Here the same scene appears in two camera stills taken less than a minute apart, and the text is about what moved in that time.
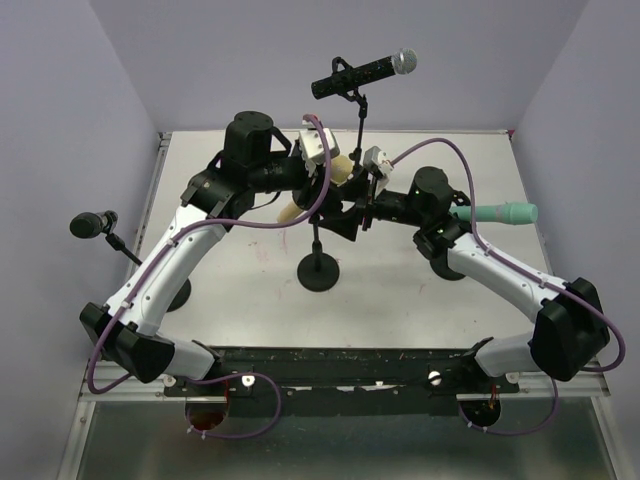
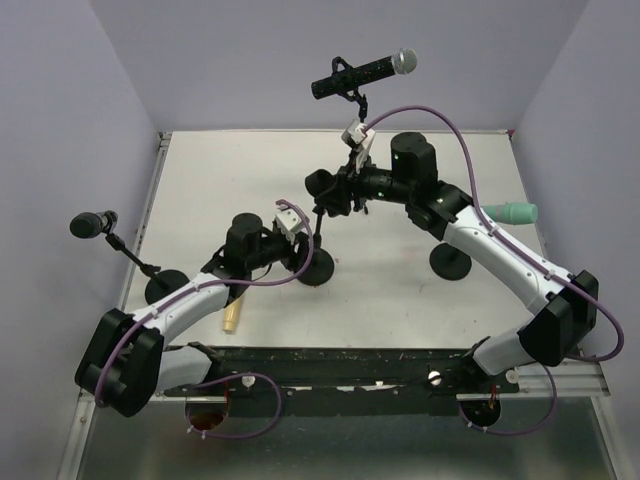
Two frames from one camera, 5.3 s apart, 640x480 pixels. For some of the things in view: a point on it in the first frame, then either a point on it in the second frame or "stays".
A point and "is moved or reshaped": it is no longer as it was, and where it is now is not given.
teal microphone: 513,213 stays
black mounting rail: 342,380 stays
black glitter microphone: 403,62 stays
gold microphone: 340,168 is moved or reshaped
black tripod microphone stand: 354,95 stays
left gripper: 307,195 → 294,261
